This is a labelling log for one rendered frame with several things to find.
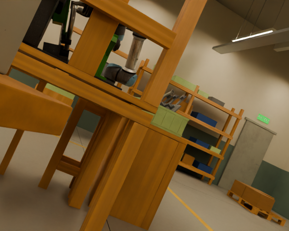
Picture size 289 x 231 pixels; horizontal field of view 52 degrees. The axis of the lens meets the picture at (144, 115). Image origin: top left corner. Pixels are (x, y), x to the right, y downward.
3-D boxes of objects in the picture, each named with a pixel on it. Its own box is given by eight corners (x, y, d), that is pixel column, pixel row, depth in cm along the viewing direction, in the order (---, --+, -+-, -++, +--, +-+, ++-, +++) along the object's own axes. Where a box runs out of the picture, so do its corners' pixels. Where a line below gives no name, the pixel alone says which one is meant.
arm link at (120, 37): (110, 35, 198) (113, 19, 193) (125, 41, 195) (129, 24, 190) (104, 36, 191) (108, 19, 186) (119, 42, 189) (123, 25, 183)
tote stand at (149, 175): (91, 183, 296) (123, 112, 298) (137, 202, 304) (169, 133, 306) (88, 206, 229) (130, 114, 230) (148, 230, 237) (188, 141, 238)
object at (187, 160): (211, 185, 778) (246, 109, 783) (108, 142, 693) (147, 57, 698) (202, 179, 830) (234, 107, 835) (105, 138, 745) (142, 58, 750)
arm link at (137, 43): (119, 80, 250) (138, 15, 229) (135, 86, 247) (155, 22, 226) (113, 82, 239) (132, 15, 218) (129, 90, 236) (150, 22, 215)
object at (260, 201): (226, 195, 732) (233, 178, 733) (252, 206, 748) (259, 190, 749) (252, 213, 614) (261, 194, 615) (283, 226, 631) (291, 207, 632)
